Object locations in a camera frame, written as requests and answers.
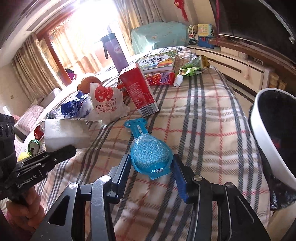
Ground blue toy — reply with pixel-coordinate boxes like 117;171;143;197
195;37;215;49

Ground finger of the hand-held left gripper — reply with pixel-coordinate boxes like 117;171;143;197
35;146;77;172

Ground striped pillow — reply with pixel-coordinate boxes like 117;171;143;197
15;105;44;130

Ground white TV cabinet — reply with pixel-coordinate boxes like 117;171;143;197
186;35;296;93

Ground person's left hand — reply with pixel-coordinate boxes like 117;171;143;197
6;187;45;232

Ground wooden balcony door frame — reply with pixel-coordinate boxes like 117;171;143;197
35;23;70;86

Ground white paper bag red print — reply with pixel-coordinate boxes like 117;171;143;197
87;82;131;124

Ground green can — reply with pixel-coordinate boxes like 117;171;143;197
28;140;41;154

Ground blue white crumpled wrapper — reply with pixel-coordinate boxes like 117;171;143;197
60;90;92;119

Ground white foam block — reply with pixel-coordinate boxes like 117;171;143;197
44;119;90;150

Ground green snack wrapper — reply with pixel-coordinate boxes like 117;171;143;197
180;55;210;77

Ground black television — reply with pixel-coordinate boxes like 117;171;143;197
209;0;294;44

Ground red apple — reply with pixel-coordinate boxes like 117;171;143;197
77;76;102;93

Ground sheer curtain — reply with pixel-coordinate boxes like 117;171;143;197
48;23;102;77

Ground beige patterned curtain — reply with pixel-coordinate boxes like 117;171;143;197
116;0;164;42
11;35;63;105

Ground white trash bin black bag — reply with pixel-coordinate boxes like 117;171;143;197
248;90;296;210

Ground green children's book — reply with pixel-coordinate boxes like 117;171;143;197
135;50;177;75

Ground purple water bottle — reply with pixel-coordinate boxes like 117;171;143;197
100;26;129;73

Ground red heart hanging decoration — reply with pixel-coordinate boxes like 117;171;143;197
173;0;189;21

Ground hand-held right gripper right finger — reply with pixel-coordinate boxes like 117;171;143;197
172;154;272;241

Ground red purple packet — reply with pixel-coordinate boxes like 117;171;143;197
144;72;176;86

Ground blue candy pack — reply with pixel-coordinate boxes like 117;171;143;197
124;118;173;181

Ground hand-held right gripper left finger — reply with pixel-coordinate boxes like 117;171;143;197
36;153;132;241

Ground teal covered furniture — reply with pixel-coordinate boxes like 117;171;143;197
131;21;189;55

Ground red can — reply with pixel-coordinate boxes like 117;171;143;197
33;123;45;139

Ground dark purple object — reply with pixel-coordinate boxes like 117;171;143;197
63;68;77;80

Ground red drink carton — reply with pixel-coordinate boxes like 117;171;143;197
119;65;160;117

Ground teal toy cash register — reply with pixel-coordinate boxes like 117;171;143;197
196;23;218;43

